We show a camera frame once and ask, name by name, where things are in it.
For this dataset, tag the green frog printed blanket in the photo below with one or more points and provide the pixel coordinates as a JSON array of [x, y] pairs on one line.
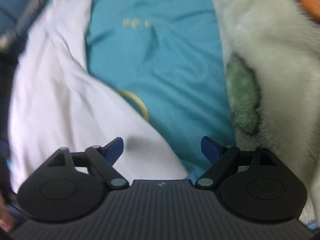
[[275, 80]]

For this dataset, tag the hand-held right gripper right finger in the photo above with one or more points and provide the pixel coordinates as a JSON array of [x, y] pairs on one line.
[[210, 150]]

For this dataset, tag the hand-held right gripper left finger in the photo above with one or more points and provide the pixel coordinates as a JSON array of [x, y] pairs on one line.
[[113, 150]]

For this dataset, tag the white garment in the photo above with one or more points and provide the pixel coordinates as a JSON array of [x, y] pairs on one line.
[[62, 110]]

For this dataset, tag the bed with teal printed sheet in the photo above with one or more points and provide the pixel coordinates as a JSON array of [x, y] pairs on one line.
[[155, 62]]

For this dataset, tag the person's left hand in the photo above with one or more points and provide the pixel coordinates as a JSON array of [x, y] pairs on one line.
[[5, 215]]

